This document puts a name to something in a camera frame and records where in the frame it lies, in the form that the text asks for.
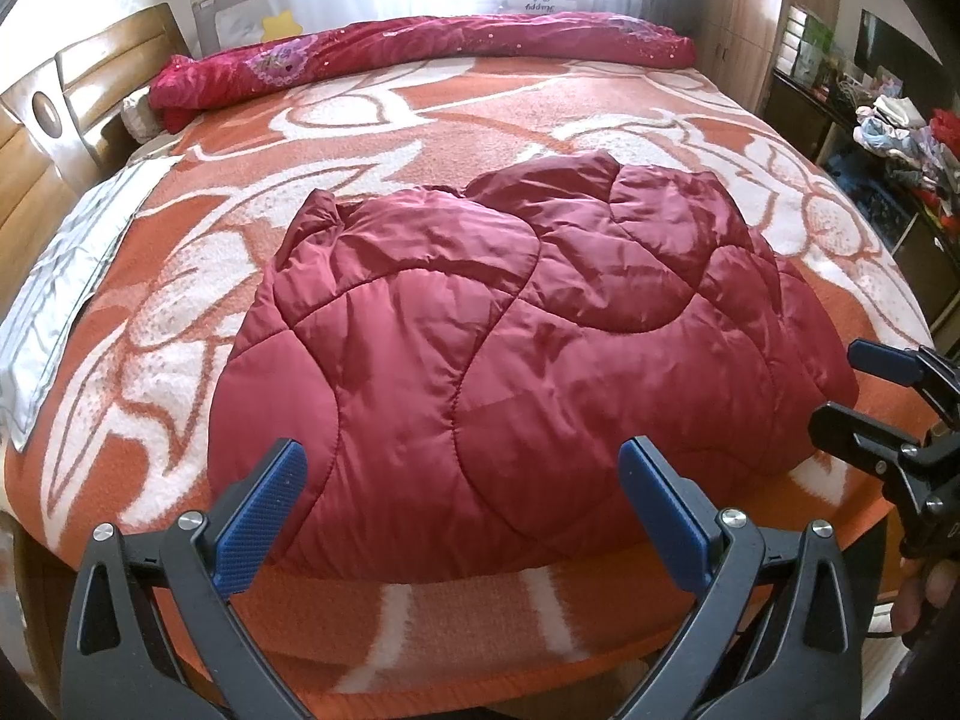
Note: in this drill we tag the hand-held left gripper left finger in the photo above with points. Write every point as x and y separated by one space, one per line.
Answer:
262 517

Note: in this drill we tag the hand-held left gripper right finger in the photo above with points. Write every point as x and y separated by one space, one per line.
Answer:
664 517

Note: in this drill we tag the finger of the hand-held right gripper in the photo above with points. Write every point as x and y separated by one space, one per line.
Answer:
855 435
885 360

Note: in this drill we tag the dark red quilted jacket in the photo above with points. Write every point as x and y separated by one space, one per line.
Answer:
487 360

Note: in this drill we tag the pile of clothes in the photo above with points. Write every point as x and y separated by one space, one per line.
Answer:
907 135

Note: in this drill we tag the person's right hand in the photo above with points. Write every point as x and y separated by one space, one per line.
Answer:
926 604

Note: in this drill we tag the dark low cabinet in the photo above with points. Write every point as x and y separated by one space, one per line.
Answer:
847 187

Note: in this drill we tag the orange floral blanket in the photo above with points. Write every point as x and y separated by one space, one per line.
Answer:
187 300

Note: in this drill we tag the black television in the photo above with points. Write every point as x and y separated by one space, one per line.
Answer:
892 52

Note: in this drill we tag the grey white flat pillow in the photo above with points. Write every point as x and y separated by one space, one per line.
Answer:
67 270

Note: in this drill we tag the wooden wardrobe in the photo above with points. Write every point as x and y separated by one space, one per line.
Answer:
742 15

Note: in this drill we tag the wooden headboard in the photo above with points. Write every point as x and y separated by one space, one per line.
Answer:
90 75

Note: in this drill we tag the pink floral rolled quilt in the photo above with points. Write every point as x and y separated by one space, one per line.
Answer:
450 41

